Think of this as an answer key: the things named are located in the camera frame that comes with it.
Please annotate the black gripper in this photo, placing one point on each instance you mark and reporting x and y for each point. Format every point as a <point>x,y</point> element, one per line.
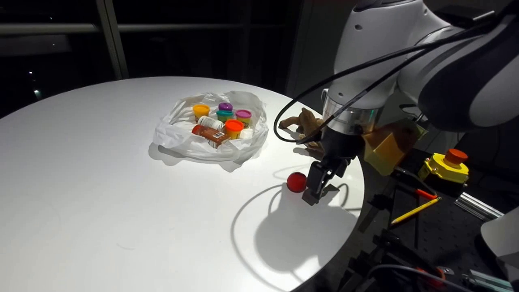
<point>339,145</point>

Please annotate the small red tub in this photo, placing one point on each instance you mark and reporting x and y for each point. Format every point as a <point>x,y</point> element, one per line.
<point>295,182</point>

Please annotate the brown plush moose toy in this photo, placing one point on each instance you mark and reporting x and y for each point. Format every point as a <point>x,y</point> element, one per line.
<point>305,127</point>

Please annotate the yellow tub pink lid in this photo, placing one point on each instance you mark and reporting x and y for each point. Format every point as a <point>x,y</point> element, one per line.
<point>243,116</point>

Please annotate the yellow tub red-orange lid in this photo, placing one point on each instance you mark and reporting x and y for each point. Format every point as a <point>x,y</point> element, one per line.
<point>233,129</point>

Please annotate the yellow tub teal lid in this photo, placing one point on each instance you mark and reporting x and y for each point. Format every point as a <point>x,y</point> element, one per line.
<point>224,116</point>

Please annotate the small purple tub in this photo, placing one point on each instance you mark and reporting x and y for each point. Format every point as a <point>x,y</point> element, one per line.
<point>225,107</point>

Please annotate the spice jar red lid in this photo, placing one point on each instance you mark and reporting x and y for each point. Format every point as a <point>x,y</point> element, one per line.
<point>207,135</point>

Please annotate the yellow tub orange-yellow lid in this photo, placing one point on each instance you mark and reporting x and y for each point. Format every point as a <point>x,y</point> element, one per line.
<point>201,111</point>

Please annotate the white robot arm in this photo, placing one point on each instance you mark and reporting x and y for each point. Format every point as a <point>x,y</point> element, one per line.
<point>426,59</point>

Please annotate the white crumpled plastic bag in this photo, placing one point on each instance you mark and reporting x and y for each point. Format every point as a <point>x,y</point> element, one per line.
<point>178,138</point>

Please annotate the yellow pencil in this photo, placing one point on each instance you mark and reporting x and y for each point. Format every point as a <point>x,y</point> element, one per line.
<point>415,211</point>

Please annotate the yellow emergency stop button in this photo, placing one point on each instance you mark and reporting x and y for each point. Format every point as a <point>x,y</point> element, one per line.
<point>446,166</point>

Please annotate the aluminium profile bar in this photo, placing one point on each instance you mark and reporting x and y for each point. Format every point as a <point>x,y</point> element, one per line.
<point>478,205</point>

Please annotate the white rounded casing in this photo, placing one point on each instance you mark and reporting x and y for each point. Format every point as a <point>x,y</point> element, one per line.
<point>502,237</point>

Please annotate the wood-coloured wrist camera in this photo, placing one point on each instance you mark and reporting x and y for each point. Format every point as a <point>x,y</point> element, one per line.
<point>386,148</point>

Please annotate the grey window frame post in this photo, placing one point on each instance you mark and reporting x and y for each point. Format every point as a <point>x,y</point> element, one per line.
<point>113,41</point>

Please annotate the grey window rail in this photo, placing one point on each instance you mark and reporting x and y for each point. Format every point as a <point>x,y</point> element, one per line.
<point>107,28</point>

